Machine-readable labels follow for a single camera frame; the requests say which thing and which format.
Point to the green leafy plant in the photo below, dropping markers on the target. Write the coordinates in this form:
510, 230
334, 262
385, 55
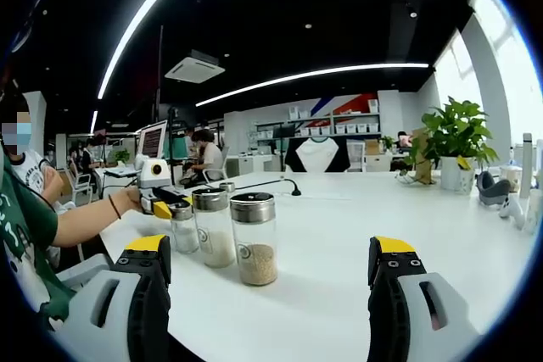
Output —
458, 129

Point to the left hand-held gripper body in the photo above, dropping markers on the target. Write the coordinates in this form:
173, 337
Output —
152, 175

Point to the person's green printed shirt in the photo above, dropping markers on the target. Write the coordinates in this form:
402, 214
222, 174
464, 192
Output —
21, 230

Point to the white plant pot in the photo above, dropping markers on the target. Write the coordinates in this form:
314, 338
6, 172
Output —
449, 173

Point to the small green plant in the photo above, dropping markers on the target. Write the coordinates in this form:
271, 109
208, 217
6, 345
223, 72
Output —
387, 141
123, 154

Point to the small seasoning bottle cream powder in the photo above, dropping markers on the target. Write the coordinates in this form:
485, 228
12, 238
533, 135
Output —
227, 187

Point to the clear plastic cup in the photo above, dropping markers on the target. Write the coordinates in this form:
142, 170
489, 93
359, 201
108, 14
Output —
511, 175

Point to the tall seasoning bottle white grains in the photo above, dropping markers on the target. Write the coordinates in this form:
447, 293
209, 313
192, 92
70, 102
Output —
212, 235

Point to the small printed white pot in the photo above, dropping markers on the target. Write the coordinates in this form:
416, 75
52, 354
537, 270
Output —
466, 180

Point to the large bright window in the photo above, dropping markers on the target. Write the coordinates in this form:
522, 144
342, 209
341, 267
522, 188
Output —
509, 61

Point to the small seasoning bottle white powder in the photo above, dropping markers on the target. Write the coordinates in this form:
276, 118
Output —
184, 232

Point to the black tripod pole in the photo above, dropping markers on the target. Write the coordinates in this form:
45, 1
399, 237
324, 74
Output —
171, 141

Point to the printed paper cup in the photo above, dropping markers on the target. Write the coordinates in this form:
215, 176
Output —
533, 211

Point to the white mesh office chair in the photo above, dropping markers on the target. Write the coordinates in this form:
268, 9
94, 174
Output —
219, 167

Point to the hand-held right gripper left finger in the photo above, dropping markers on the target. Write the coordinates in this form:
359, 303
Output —
148, 319

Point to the grey thermos bottle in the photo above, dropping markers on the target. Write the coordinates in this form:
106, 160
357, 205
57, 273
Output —
527, 165

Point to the brown paper bag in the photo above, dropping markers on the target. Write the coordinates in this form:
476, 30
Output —
424, 154

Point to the tall seasoning bottle brown grains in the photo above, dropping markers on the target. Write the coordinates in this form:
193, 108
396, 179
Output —
254, 247

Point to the teal partition panel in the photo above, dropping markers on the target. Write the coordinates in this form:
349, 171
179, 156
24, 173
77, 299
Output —
180, 149

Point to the black and white shirt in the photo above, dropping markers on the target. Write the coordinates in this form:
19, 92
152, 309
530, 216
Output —
317, 152

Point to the grey headset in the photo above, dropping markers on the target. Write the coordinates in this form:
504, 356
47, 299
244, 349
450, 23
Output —
492, 190

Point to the ceiling air conditioner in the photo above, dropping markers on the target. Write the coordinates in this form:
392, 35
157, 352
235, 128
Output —
195, 68

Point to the person's left hand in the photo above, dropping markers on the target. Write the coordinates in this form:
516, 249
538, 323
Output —
131, 201

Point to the narrow bright window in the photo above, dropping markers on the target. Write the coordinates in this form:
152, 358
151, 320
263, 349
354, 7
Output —
454, 78

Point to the white ceiling light strip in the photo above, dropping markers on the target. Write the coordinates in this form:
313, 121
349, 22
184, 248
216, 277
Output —
318, 74
93, 122
136, 18

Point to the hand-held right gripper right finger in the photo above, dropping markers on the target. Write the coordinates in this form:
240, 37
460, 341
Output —
390, 319

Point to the cardboard box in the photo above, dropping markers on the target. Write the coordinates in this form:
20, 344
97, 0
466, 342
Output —
372, 146

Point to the white controller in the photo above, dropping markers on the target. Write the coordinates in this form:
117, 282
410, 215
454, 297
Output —
511, 209

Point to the white laptop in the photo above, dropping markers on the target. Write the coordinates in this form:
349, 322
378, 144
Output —
152, 141

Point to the wall shelf with white boxes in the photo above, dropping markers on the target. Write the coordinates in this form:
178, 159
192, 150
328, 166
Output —
331, 122

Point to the laptop stand desk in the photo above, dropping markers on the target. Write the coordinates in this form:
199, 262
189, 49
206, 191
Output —
123, 178

